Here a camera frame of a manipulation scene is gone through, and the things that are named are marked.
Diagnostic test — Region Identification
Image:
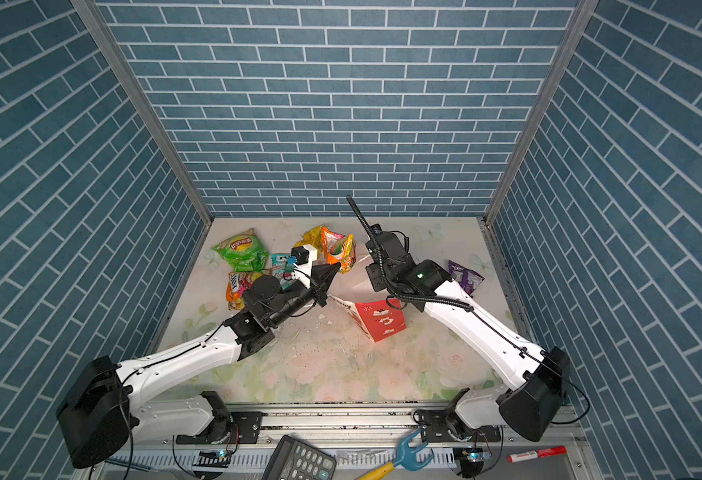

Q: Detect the orange pink snack packet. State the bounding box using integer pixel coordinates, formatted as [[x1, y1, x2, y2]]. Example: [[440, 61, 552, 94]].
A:
[[321, 227, 356, 274]]

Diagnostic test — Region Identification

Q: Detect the yellow snack packet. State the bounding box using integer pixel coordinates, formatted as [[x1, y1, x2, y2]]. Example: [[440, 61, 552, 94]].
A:
[[295, 225, 327, 251]]

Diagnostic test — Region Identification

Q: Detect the teal pink snack packet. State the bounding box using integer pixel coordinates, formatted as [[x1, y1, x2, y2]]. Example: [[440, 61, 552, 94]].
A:
[[270, 253, 296, 290]]

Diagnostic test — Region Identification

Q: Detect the red white paper gift bag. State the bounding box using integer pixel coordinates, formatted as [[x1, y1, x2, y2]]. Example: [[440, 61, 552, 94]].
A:
[[330, 295, 406, 343]]

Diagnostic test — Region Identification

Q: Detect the purple snack packet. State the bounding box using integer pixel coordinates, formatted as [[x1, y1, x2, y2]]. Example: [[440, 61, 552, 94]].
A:
[[448, 260, 485, 296]]

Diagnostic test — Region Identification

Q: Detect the green snack packet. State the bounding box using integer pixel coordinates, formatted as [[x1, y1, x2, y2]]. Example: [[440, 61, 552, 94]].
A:
[[212, 228, 269, 272]]

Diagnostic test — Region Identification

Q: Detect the orange colourful snack packet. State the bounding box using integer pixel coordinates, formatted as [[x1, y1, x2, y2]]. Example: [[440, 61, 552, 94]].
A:
[[226, 270, 269, 311]]

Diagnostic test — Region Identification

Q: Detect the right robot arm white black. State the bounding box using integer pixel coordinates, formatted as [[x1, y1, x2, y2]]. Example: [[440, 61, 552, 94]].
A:
[[366, 260, 572, 441]]

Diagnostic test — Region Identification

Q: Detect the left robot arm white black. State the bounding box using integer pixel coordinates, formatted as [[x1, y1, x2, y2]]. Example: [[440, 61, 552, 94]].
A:
[[56, 264, 340, 469]]

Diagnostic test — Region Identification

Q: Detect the blue yellow clamp tool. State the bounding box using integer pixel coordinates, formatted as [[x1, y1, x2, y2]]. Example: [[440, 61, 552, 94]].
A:
[[359, 429, 434, 480]]

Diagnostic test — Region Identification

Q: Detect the black calculator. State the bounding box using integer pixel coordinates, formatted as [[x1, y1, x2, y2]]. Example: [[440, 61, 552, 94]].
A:
[[261, 435, 337, 480]]

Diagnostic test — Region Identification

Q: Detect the red white marker pen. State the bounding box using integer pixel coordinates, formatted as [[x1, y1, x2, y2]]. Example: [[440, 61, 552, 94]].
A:
[[507, 446, 567, 463]]

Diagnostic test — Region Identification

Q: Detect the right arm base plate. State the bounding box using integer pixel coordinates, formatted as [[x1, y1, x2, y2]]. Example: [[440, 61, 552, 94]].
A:
[[412, 409, 502, 443]]

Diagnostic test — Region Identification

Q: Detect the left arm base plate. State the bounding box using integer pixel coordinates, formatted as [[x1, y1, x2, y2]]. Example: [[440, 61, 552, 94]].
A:
[[175, 411, 264, 445]]

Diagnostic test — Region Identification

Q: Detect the aluminium front rail frame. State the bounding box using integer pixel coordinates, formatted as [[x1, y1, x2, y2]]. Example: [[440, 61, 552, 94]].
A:
[[88, 404, 601, 479]]

